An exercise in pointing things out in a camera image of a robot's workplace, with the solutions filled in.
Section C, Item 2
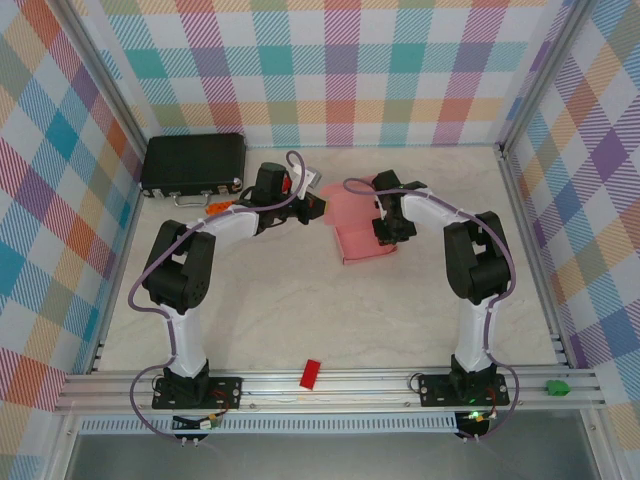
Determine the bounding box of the red rectangular block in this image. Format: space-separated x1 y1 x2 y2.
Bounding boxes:
298 357 322 390

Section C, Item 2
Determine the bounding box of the narrow aluminium side rail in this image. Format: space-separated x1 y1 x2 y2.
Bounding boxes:
88 144 151 375
497 143 572 370

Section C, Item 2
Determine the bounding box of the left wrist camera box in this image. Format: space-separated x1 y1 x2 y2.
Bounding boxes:
291 167 322 190

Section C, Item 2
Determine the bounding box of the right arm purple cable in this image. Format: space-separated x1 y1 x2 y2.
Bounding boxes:
341 177 521 444

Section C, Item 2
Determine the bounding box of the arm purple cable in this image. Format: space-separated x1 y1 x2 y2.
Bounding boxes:
128 151 307 444
341 177 521 444

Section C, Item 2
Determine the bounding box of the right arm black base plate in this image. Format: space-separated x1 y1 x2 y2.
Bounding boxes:
416 372 512 408

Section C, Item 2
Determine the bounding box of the wide aluminium rail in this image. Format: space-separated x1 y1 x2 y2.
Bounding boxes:
53 366 607 415

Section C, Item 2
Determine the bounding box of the wire connector with green light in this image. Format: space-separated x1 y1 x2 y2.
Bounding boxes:
457 408 499 426

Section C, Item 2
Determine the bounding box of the yellow white wire connector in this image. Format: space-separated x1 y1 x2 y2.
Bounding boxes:
172 412 224 434

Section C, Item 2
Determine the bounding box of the white slotted cable duct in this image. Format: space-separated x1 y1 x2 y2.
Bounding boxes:
78 412 460 435

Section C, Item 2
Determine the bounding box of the grey metal plate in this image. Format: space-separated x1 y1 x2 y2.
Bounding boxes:
64 432 601 480

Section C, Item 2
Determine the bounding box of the pink paper box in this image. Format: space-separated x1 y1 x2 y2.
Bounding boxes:
319 175 401 265

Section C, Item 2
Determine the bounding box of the aluminium frame post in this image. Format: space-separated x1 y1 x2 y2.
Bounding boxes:
497 0 601 156
54 0 154 151

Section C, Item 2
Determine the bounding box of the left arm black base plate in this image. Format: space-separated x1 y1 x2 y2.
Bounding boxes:
151 375 245 412

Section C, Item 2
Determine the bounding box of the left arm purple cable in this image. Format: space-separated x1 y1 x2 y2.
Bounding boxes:
128 151 307 444

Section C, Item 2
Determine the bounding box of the black briefcase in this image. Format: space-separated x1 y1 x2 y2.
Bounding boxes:
138 132 248 209

